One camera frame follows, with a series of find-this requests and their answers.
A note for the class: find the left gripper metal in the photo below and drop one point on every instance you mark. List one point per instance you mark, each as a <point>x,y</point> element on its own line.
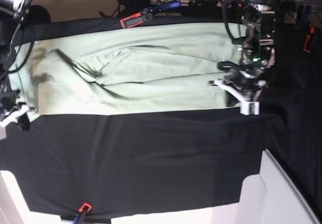
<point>244,79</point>

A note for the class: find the white power strip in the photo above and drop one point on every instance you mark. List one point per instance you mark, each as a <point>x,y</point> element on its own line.
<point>187,3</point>

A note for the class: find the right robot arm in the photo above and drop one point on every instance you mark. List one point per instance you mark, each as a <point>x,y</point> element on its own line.
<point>13,14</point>

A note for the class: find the red clamp right edge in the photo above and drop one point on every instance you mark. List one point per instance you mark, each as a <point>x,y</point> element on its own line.
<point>310,39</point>

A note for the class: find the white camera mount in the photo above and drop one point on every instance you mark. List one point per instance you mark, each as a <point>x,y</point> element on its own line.
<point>248,105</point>
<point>13,116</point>

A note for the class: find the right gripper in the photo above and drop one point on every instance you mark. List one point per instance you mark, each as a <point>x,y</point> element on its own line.
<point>8,103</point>

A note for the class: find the light green T-shirt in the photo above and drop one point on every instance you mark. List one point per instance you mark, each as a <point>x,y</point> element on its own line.
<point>127,71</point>

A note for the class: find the black table cloth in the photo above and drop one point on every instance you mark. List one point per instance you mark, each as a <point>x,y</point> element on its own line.
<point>169,161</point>

